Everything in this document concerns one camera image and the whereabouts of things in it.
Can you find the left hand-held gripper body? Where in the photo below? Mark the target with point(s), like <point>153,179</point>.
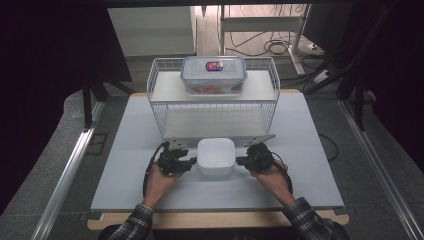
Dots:
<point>170,161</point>

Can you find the person's left hand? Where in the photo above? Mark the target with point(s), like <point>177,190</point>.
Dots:
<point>158,185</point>

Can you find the wooden table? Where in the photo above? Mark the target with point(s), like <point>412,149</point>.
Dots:
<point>213,220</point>

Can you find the pale blue table mat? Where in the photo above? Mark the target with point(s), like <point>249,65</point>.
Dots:
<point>293,133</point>

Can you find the black metal stand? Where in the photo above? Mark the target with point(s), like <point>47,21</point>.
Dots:
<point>87,103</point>

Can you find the clear blue-rimmed lidded container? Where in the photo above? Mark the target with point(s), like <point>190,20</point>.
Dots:
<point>200,71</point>

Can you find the white cabinet panel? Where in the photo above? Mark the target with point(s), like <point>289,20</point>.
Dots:
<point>150,31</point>

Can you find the dark curtain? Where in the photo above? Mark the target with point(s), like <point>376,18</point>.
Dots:
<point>393,66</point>
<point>40,83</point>

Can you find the white power strip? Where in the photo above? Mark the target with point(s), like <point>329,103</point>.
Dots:
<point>321,76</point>

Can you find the white plastic container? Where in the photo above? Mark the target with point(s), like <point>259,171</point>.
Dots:
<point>216,156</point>

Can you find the aluminium rail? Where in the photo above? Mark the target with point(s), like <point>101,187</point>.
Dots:
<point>380,166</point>
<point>63,186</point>

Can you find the white metal desk frame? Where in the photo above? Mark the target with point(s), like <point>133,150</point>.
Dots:
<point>260,24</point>

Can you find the person's right hand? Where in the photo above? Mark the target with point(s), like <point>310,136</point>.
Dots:
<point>273,181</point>

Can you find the dark floor vent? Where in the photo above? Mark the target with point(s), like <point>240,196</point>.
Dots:
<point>97,144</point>

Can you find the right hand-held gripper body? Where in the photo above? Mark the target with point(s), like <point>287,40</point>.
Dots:
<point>261,158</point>

